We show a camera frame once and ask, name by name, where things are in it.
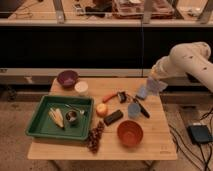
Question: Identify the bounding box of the light blue grey towel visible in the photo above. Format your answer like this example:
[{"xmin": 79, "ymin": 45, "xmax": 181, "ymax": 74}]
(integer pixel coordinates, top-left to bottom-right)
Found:
[{"xmin": 146, "ymin": 76, "xmax": 168, "ymax": 95}]

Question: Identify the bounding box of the bunch of dark grapes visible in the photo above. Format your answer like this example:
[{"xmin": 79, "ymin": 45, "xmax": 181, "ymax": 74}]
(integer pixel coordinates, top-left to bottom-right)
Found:
[{"xmin": 87, "ymin": 122, "xmax": 105, "ymax": 153}]

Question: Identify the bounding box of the white cup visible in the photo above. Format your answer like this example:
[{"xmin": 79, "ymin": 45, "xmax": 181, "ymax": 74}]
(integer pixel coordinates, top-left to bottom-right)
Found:
[{"xmin": 74, "ymin": 81, "xmax": 88, "ymax": 96}]

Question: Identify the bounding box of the wooden table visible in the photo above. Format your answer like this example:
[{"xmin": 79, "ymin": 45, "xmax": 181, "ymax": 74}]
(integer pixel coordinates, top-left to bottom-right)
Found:
[{"xmin": 27, "ymin": 78, "xmax": 177, "ymax": 170}]

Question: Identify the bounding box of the corn cob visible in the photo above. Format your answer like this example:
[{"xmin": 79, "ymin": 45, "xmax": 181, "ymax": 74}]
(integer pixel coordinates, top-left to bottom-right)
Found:
[{"xmin": 49, "ymin": 108, "xmax": 64, "ymax": 128}]

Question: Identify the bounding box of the small metal cup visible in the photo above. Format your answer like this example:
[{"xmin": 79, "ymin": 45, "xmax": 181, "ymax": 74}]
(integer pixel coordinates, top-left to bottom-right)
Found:
[{"xmin": 65, "ymin": 110, "xmax": 78, "ymax": 125}]

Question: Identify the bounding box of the green plastic tray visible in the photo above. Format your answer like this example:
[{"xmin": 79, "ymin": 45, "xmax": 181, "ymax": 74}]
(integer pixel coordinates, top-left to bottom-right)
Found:
[{"xmin": 26, "ymin": 95, "xmax": 94, "ymax": 141}]

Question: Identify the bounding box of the orange brown bowl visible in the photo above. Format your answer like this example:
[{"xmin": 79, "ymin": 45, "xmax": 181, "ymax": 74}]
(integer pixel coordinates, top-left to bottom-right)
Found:
[{"xmin": 117, "ymin": 120, "xmax": 143, "ymax": 147}]

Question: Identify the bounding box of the black foot pedal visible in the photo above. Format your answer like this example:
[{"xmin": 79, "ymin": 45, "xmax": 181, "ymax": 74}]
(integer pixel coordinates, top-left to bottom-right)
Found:
[{"xmin": 187, "ymin": 125, "xmax": 212, "ymax": 144}]

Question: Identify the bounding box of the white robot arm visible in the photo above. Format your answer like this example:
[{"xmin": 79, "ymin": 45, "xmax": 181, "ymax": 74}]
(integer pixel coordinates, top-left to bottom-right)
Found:
[{"xmin": 150, "ymin": 42, "xmax": 213, "ymax": 93}]

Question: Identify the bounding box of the black rectangular block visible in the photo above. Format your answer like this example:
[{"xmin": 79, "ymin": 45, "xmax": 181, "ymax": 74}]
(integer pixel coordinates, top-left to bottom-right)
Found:
[{"xmin": 104, "ymin": 110, "xmax": 123, "ymax": 126}]

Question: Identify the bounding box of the purple bowl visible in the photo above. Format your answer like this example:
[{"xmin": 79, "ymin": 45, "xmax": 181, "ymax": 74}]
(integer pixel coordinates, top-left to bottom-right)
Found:
[{"xmin": 57, "ymin": 70, "xmax": 78, "ymax": 88}]

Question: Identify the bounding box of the metal spoon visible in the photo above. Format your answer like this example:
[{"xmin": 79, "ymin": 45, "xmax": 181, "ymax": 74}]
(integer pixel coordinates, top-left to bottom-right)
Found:
[{"xmin": 65, "ymin": 104, "xmax": 85, "ymax": 115}]

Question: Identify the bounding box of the orange handled brush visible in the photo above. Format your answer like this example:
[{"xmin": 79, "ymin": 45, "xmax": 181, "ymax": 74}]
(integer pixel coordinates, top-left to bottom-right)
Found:
[{"xmin": 102, "ymin": 92, "xmax": 127, "ymax": 103}]

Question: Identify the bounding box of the yellow orange apple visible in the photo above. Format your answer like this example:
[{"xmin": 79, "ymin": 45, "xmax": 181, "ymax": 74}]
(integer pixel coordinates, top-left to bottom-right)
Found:
[{"xmin": 96, "ymin": 103, "xmax": 108, "ymax": 117}]

